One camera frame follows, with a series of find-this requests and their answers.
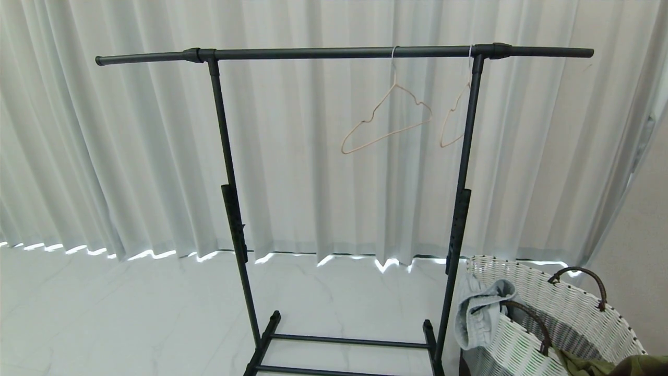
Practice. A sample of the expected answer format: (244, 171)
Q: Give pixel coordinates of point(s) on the green long-sleeved shirt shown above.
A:
(642, 365)

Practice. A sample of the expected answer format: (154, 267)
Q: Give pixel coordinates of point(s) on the pink clothes hanger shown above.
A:
(441, 138)
(395, 83)

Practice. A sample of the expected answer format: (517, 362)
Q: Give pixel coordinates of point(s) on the black clothes rack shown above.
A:
(313, 53)

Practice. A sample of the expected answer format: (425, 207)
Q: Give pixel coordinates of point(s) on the white laundry basket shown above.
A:
(574, 308)

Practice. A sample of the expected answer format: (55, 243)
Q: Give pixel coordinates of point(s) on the pale grey shorts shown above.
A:
(477, 318)

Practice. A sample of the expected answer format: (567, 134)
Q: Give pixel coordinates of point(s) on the white curtain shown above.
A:
(104, 130)

